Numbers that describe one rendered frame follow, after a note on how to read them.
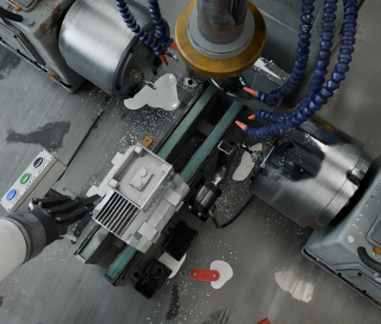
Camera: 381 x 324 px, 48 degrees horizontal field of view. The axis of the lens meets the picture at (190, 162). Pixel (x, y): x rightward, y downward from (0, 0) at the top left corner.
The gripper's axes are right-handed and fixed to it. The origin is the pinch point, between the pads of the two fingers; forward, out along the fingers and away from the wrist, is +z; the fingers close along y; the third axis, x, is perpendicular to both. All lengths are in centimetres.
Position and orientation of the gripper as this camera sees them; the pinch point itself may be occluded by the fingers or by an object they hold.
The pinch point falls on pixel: (88, 204)
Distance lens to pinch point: 99.9
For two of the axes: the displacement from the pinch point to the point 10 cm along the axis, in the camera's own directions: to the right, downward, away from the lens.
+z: 3.2, -1.7, 9.3
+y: -8.1, -5.6, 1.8
